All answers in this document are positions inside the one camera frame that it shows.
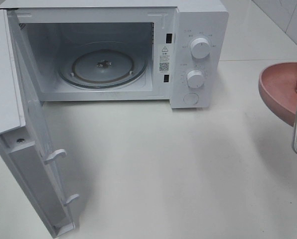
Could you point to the white microwave door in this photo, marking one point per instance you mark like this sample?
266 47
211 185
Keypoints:
25 144

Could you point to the glass microwave turntable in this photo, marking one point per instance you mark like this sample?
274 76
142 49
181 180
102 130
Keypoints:
103 64

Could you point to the white microwave knob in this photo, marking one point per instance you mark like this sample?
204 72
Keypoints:
195 79
200 47

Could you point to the white microwave oven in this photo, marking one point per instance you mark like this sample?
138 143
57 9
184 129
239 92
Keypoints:
165 28

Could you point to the round microwave door button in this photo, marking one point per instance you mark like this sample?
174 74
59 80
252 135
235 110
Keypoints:
191 99

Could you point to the pink round plate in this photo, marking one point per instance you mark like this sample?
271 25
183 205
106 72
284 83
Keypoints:
277 88

